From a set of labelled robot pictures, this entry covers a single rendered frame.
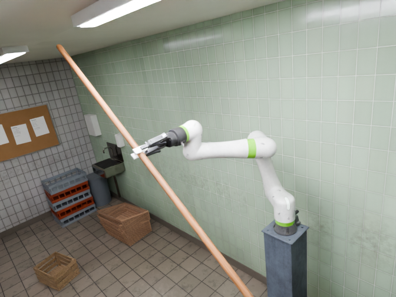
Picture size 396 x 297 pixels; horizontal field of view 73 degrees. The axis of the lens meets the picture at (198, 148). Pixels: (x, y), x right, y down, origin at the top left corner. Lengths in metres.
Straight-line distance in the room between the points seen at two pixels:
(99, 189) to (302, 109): 3.91
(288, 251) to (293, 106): 1.00
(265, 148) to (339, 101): 0.65
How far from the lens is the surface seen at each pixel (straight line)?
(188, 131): 1.39
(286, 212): 1.78
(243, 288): 1.15
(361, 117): 1.95
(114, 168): 4.46
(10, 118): 5.11
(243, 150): 1.52
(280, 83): 2.12
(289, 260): 1.92
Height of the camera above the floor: 2.35
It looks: 19 degrees down
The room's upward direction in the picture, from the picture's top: 8 degrees counter-clockwise
